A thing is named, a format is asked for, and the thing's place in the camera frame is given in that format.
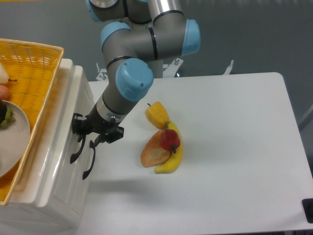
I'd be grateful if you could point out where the yellow banana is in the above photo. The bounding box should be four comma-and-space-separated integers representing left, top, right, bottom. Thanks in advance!
155, 121, 183, 174

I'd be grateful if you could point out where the black top drawer handle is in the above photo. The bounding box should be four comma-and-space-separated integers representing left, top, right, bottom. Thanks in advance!
70, 135, 86, 164

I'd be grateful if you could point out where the white drawer cabinet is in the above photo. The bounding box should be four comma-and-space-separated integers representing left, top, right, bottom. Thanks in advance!
0, 59, 84, 228

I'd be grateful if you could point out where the dark eggplant green stem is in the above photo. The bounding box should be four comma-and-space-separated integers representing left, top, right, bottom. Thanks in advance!
0, 100, 16, 129

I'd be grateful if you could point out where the red bell pepper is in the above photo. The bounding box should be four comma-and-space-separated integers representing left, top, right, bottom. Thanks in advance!
160, 129, 180, 153

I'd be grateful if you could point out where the yellow bell pepper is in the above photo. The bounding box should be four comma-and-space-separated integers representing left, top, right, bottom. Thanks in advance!
145, 101, 169, 129

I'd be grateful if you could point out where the pink peach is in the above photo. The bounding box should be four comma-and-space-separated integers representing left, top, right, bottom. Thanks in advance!
0, 85, 10, 100

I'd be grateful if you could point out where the black corner device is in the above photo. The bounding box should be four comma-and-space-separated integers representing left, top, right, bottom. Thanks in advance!
302, 198, 313, 224

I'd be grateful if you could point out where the black lower drawer handle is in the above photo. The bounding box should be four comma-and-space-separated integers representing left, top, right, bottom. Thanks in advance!
82, 140, 96, 180

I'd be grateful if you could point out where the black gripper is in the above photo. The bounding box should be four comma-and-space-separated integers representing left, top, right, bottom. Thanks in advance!
71, 106, 124, 147

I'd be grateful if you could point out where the white pear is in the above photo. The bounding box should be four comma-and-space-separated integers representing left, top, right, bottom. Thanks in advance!
0, 63, 17, 85

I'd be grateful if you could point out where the black drawer handle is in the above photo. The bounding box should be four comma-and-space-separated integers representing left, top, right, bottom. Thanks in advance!
82, 140, 96, 180
70, 135, 86, 164

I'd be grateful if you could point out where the grey ribbed plate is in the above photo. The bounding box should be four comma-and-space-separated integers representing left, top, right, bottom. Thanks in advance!
0, 101, 30, 176

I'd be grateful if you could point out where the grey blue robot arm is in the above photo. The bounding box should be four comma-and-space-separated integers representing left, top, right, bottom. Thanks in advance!
72, 0, 201, 143

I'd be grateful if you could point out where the yellow woven basket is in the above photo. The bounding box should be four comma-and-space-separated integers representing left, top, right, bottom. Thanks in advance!
0, 38, 64, 206

